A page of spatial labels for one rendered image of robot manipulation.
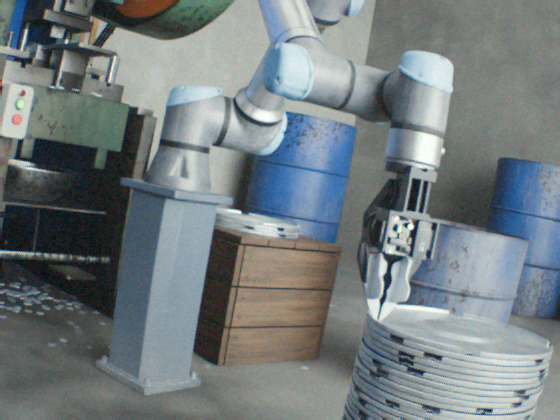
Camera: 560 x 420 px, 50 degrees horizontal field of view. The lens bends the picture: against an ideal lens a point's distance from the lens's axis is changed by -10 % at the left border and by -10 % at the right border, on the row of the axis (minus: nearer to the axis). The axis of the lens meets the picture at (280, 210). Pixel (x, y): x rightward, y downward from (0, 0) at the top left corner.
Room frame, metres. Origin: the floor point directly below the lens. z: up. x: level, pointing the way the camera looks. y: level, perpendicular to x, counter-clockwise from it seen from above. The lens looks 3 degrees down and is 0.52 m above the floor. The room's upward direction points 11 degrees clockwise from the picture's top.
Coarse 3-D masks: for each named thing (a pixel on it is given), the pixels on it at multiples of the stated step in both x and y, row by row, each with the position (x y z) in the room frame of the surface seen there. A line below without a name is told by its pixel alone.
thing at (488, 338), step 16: (400, 304) 1.03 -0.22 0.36; (384, 320) 0.91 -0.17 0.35; (400, 320) 0.93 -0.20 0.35; (416, 320) 0.95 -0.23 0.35; (432, 320) 0.93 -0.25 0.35; (448, 320) 0.95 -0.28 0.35; (464, 320) 1.01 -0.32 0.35; (480, 320) 1.03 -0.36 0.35; (400, 336) 0.82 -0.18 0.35; (416, 336) 0.80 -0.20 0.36; (432, 336) 0.84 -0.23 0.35; (448, 336) 0.85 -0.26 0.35; (464, 336) 0.85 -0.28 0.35; (480, 336) 0.86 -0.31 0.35; (496, 336) 0.88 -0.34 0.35; (512, 336) 0.93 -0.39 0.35; (528, 336) 0.95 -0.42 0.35; (464, 352) 0.77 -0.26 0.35; (480, 352) 0.77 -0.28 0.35; (496, 352) 0.80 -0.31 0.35; (512, 352) 0.81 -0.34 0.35; (528, 352) 0.82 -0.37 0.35; (544, 352) 0.84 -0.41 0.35
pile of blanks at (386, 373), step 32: (384, 352) 0.84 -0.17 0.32; (416, 352) 0.79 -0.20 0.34; (352, 384) 0.90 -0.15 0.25; (384, 384) 0.82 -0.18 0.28; (416, 384) 0.79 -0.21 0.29; (448, 384) 0.79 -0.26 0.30; (480, 384) 0.76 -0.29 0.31; (512, 384) 0.80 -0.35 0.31; (352, 416) 0.87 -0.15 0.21; (384, 416) 0.81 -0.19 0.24; (416, 416) 0.80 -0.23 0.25; (448, 416) 0.77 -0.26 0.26; (480, 416) 0.76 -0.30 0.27; (512, 416) 0.78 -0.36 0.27
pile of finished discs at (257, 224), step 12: (216, 216) 1.83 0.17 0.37; (228, 216) 1.81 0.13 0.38; (240, 216) 1.89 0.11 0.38; (252, 216) 1.96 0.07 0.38; (264, 216) 2.08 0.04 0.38; (228, 228) 1.81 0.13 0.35; (240, 228) 1.80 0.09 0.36; (252, 228) 1.84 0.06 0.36; (264, 228) 1.81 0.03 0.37; (276, 228) 1.82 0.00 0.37; (288, 228) 1.85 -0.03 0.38
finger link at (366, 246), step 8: (368, 232) 0.88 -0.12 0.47; (360, 240) 0.89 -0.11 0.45; (368, 240) 0.88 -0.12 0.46; (360, 248) 0.88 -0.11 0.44; (368, 248) 0.88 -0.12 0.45; (376, 248) 0.88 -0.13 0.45; (360, 256) 0.88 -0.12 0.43; (368, 256) 0.88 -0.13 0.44; (360, 264) 0.88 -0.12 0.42; (360, 272) 0.89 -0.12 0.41
